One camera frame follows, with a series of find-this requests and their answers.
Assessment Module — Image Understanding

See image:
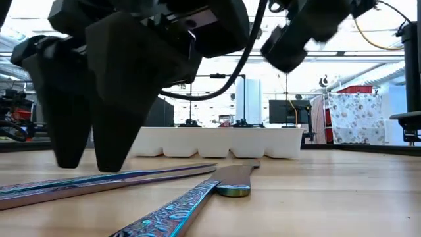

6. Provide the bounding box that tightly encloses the grey laptop desk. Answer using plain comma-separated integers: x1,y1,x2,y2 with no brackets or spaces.
389,111,421,143

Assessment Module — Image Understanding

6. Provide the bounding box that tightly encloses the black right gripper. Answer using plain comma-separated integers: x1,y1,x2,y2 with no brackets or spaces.
282,0,379,43

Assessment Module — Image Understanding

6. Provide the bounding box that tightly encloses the white cutlery tray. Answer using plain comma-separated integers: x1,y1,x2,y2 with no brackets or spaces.
129,127,306,159

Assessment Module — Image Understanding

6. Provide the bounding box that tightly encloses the yellow hanging cable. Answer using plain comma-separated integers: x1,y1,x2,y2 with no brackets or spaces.
354,18,405,51

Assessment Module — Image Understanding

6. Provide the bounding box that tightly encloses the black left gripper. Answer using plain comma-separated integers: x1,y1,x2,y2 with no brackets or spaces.
48,0,251,173

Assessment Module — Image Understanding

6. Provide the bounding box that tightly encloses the black partition curtain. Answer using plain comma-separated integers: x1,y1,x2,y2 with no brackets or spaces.
144,97,174,128

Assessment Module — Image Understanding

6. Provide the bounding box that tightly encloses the white pillar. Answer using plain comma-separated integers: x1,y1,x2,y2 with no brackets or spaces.
235,78,263,125

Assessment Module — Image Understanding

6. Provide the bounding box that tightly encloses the thin black pole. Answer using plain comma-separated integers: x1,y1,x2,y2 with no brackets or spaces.
284,72,289,128

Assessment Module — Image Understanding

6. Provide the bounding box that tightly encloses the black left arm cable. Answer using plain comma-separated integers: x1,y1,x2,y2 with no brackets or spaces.
160,0,269,102

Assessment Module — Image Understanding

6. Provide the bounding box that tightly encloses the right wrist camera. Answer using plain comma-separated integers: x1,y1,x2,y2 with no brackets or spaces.
261,25,307,74

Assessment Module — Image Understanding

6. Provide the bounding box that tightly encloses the black ceiling light rail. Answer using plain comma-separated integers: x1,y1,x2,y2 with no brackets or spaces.
210,50,405,57

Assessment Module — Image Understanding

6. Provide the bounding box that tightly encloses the background black camera frame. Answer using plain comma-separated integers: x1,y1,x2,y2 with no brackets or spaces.
189,74,247,126

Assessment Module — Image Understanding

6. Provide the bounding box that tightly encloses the pale hanging cloth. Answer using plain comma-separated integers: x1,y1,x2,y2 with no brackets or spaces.
310,95,326,144

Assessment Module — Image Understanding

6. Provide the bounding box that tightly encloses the silver ventilation duct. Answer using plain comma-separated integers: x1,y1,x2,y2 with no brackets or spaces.
341,62,405,88

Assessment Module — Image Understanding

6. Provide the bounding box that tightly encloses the black background monitor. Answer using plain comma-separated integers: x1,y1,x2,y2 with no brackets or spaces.
268,99,312,128

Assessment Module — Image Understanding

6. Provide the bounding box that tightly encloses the red storage bin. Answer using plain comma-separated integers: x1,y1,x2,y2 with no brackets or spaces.
337,85,374,95

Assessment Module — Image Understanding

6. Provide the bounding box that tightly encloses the floral patterned cloth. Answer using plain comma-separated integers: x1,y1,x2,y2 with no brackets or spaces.
328,93,386,145

